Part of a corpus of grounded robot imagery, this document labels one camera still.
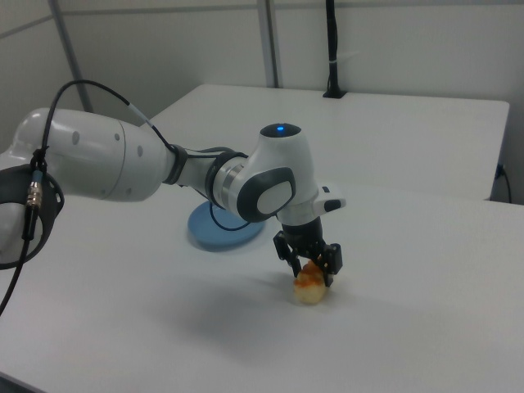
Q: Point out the black pole with base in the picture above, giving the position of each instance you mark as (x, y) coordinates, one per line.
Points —
(333, 45)

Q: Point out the white table with side panel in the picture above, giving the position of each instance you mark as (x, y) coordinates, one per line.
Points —
(389, 139)

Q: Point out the grey partition post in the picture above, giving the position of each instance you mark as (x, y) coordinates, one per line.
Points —
(69, 53)
(271, 41)

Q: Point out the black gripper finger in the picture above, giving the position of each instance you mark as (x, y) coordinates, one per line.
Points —
(332, 262)
(287, 256)

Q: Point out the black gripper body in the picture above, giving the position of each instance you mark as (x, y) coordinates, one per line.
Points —
(304, 235)

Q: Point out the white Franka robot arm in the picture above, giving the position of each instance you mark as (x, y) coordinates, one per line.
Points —
(102, 163)

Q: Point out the blue oval plate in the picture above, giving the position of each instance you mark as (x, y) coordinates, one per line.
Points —
(202, 229)

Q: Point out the bread with orange topping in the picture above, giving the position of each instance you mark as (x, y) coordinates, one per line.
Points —
(310, 288)

